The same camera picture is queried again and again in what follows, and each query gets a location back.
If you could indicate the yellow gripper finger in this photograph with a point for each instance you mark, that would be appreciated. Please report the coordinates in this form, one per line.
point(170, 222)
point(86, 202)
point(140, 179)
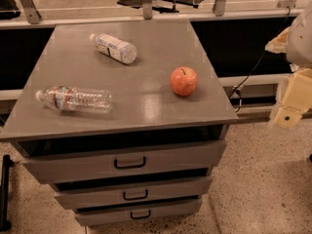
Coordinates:
point(278, 45)
point(294, 98)

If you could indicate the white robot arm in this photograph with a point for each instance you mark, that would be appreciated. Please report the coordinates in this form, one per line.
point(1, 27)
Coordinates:
point(299, 44)

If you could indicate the clear plastic water bottle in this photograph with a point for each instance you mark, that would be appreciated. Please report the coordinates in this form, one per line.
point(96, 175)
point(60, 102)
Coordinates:
point(73, 99)

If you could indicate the red apple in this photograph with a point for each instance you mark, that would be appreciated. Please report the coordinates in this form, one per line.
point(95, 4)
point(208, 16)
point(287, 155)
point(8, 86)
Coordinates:
point(183, 81)

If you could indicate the grey drawer cabinet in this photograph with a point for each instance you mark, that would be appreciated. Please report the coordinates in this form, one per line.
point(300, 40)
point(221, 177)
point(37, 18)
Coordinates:
point(145, 110)

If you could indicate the bottom grey drawer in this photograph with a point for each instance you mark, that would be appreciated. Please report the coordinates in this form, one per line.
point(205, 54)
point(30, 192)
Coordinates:
point(139, 212)

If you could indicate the grey drawer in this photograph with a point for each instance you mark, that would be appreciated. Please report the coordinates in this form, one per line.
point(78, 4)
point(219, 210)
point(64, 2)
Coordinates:
point(139, 212)
point(125, 162)
point(134, 193)

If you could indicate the top grey drawer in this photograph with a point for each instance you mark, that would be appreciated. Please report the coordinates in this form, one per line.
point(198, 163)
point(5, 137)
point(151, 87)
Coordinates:
point(125, 162)

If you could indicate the middle grey drawer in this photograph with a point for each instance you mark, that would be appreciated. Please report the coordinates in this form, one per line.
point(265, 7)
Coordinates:
point(134, 193)

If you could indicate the black stand left edge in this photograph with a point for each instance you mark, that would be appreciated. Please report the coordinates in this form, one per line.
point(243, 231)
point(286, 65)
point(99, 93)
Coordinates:
point(7, 163)

